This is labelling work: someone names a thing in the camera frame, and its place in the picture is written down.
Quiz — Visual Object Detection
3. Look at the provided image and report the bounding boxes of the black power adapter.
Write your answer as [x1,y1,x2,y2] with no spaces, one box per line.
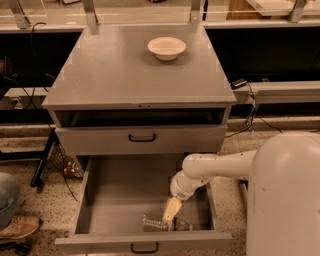
[231,79,247,90]

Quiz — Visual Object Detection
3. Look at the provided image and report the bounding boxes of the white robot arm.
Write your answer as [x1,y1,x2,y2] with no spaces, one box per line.
[163,132,320,256]

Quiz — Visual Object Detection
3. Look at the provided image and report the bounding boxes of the blue jeans leg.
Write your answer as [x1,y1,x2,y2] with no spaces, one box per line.
[0,173,21,230]

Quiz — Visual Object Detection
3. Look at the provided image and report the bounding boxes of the black stand leg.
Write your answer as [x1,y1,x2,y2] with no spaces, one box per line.
[30,129,56,187]

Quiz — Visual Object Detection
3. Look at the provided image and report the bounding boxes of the grey drawer cabinet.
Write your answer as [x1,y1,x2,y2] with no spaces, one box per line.
[43,24,235,168]

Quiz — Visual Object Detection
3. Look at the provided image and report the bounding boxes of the black cable left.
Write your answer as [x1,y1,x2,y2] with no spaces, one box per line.
[0,22,56,111]

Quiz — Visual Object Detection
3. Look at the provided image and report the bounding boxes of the tan shoe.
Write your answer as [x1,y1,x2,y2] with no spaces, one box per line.
[0,216,40,239]

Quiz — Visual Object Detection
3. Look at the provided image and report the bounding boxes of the black middle drawer handle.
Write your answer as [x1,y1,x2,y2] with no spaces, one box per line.
[130,242,159,255]

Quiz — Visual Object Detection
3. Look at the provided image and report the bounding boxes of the black upper drawer handle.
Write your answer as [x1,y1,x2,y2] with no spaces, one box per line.
[128,133,157,143]

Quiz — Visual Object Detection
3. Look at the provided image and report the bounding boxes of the white bowl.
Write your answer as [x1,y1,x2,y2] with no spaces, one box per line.
[148,37,186,61]

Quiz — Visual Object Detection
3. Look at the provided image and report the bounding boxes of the black drawer handle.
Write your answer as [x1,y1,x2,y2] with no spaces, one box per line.
[130,242,159,255]
[128,133,157,143]

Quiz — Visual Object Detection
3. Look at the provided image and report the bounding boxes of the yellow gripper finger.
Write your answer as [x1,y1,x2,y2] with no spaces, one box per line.
[162,197,182,222]

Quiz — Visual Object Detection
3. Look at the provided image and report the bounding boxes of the open grey middle drawer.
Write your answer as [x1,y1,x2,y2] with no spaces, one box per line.
[56,155,232,255]

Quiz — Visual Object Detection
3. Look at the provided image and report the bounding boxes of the clear plastic water bottle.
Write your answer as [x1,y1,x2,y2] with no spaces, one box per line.
[141,214,193,232]

